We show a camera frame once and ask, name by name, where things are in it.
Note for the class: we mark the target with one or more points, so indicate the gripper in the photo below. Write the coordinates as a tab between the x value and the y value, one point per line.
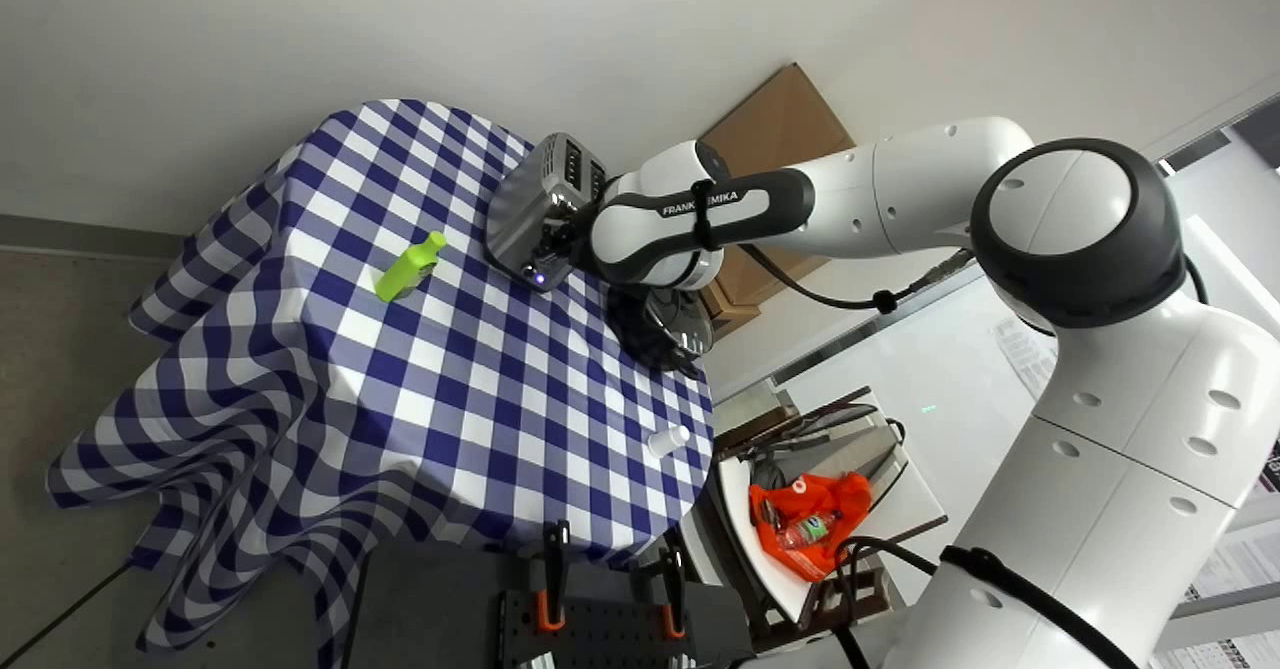
570	239

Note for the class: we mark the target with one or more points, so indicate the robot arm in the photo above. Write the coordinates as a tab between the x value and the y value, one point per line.
1120	419

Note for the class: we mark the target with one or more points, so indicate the silver toaster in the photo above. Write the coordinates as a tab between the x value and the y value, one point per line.
530	209

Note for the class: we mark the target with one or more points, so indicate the black glossy appliance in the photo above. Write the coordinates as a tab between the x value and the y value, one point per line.
665	334

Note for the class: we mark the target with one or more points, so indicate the green plastic bottle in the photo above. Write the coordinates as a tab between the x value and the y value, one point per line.
408	269

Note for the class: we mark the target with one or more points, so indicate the small white bottle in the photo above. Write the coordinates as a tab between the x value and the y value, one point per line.
668	441

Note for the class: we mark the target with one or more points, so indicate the blue white checkered tablecloth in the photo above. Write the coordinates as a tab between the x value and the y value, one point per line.
400	399

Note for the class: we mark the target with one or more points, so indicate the brown cardboard box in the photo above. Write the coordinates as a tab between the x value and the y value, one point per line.
775	124

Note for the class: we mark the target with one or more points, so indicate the orange black clamp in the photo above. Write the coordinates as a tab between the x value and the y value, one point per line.
551	574
674	594

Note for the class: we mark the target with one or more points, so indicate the orange bag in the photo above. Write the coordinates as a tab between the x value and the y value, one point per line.
815	504

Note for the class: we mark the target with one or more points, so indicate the clear plastic drink bottle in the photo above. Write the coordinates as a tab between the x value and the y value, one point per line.
806	530

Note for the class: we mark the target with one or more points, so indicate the brown and white chair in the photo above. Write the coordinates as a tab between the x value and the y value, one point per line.
900	509

